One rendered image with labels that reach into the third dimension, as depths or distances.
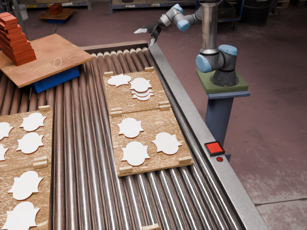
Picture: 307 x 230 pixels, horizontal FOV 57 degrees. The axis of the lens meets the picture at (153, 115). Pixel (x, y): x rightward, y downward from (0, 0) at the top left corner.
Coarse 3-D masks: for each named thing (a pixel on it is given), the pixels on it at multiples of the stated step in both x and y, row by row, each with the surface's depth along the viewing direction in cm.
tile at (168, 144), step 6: (162, 132) 142; (156, 138) 139; (162, 138) 139; (168, 138) 139; (174, 138) 139; (156, 144) 136; (162, 144) 136; (168, 144) 136; (174, 144) 136; (180, 144) 136; (162, 150) 133; (168, 150) 133; (174, 150) 133
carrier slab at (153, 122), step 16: (144, 112) 156; (160, 112) 156; (112, 128) 146; (144, 128) 146; (160, 128) 146; (176, 128) 146; (144, 144) 137; (160, 160) 129; (176, 160) 129; (192, 160) 129
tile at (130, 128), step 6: (126, 120) 149; (132, 120) 149; (120, 126) 146; (126, 126) 146; (132, 126) 146; (138, 126) 146; (120, 132) 142; (126, 132) 142; (132, 132) 142; (138, 132) 142; (132, 138) 140
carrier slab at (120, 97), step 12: (144, 72) 189; (108, 84) 178; (156, 84) 178; (108, 96) 168; (120, 96) 168; (132, 96) 168; (156, 96) 168; (108, 108) 159; (132, 108) 159; (144, 108) 159; (156, 108) 159
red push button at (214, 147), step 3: (207, 144) 138; (210, 144) 138; (213, 144) 138; (216, 144) 138; (210, 147) 136; (213, 147) 136; (216, 147) 136; (219, 147) 136; (210, 150) 135; (213, 150) 135; (216, 150) 135; (219, 150) 135
